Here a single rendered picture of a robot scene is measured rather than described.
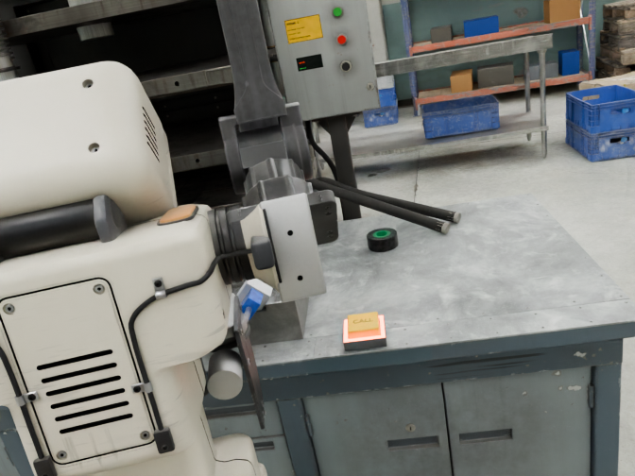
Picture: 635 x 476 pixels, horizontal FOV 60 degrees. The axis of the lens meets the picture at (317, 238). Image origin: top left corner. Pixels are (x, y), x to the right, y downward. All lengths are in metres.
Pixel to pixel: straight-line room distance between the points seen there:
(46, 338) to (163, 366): 0.11
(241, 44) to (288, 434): 0.84
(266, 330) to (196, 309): 0.61
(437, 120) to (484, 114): 0.37
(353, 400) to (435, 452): 0.22
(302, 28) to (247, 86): 1.14
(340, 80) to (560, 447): 1.19
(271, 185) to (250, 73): 0.15
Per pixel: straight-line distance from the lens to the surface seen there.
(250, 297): 1.06
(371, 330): 1.05
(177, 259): 0.51
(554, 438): 1.33
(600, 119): 4.55
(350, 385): 1.16
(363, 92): 1.83
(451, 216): 1.54
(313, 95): 1.83
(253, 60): 0.69
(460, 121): 4.75
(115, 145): 0.55
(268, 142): 0.69
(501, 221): 1.54
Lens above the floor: 1.40
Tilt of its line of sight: 22 degrees down
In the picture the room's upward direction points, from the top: 11 degrees counter-clockwise
